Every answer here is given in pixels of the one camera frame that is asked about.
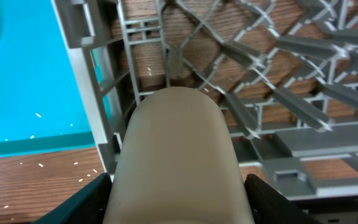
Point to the small white cup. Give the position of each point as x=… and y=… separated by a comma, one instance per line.
x=178, y=164

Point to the grey plastic dish rack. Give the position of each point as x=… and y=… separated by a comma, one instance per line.
x=283, y=73

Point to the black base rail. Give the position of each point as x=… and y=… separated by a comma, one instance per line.
x=335, y=210

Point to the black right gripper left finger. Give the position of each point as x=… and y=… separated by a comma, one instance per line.
x=88, y=205

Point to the teal plastic tray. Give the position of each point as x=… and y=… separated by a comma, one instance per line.
x=40, y=105

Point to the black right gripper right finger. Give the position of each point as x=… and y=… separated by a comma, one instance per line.
x=270, y=207

